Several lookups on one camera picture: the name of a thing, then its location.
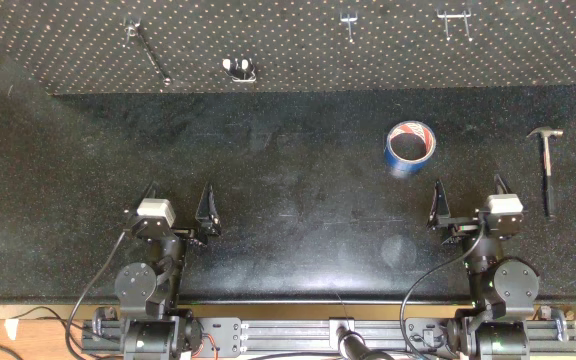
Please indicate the pliers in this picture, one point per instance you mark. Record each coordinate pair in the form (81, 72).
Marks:
(238, 72)

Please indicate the hammer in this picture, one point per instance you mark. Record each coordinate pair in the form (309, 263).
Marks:
(547, 155)

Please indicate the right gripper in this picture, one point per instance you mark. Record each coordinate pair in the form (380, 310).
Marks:
(455, 221)

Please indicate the black pegboard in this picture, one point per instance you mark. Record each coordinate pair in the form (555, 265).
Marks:
(418, 60)

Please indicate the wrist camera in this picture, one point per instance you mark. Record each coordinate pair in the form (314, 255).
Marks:
(503, 204)
(157, 210)

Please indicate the metal hook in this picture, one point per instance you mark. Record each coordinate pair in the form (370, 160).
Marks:
(129, 31)
(349, 22)
(446, 22)

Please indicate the wrench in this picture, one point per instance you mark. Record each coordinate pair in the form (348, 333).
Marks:
(152, 56)

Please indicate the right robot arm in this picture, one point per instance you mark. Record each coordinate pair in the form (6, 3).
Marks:
(513, 287)

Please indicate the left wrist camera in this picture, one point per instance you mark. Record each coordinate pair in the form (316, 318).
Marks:
(157, 210)

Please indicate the mounting rail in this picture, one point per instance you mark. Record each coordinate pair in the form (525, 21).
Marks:
(288, 335)

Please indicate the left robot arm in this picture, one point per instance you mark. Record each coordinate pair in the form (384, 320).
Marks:
(140, 287)

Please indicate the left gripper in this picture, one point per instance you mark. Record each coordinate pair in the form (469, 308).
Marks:
(190, 234)

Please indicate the roll of blue tape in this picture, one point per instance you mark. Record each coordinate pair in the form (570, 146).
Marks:
(403, 162)

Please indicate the white tape piece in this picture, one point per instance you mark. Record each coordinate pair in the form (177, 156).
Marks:
(11, 328)

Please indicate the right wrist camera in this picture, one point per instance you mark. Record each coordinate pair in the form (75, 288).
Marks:
(503, 204)

